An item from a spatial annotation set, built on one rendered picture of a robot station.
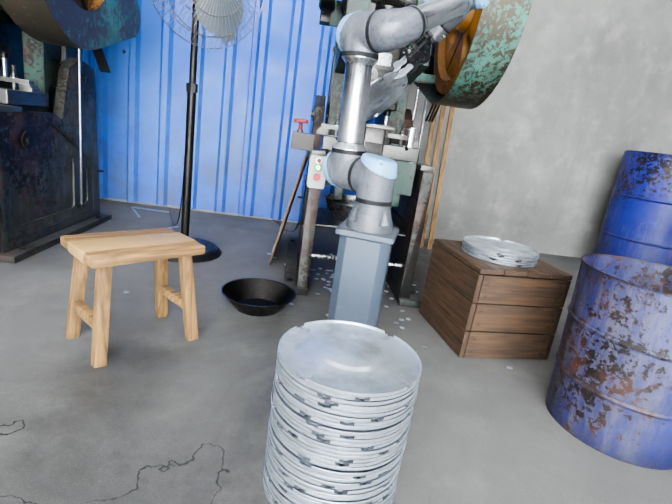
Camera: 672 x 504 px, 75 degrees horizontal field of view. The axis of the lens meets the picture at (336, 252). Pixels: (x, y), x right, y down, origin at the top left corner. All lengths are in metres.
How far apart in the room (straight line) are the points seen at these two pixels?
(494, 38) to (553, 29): 1.88
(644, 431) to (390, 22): 1.29
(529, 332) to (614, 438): 0.51
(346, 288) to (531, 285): 0.70
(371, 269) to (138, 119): 2.46
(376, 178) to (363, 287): 0.34
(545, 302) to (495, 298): 0.21
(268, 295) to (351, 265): 0.63
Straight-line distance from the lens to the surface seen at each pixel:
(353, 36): 1.46
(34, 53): 2.72
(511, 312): 1.75
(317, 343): 0.94
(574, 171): 3.97
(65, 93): 2.71
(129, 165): 3.51
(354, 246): 1.38
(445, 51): 2.57
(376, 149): 2.04
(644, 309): 1.34
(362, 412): 0.82
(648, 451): 1.52
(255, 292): 1.94
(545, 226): 3.94
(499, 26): 1.98
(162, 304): 1.71
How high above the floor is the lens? 0.75
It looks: 16 degrees down
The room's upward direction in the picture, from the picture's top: 8 degrees clockwise
